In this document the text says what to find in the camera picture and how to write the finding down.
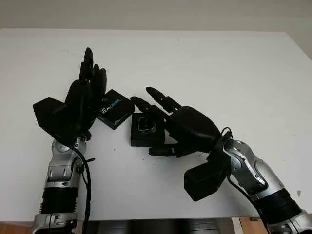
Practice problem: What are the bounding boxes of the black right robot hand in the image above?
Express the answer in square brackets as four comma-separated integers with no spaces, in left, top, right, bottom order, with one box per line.
[130,86,223,158]

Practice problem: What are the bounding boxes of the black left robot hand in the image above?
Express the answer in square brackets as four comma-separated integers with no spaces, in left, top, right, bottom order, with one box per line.
[63,47,108,139]

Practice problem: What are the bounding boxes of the black RealSense box lid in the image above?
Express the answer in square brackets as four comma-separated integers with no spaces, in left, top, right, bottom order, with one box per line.
[96,88,136,131]

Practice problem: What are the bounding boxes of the small silver depth camera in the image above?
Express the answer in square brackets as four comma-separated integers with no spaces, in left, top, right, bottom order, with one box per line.
[137,117,156,133]

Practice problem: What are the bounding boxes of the dark robot torso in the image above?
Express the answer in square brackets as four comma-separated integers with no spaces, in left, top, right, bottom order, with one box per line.
[85,218,235,234]

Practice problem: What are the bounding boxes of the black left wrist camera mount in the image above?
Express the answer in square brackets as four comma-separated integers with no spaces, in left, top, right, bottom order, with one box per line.
[33,97,77,142]

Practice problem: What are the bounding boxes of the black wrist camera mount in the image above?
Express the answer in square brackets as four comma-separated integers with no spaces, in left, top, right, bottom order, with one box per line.
[33,97,77,142]
[183,155,232,202]

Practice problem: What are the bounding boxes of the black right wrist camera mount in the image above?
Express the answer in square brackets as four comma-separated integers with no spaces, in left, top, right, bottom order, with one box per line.
[183,155,232,202]

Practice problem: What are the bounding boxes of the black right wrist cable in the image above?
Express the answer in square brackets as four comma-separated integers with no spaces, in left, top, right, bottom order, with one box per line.
[218,126,270,234]

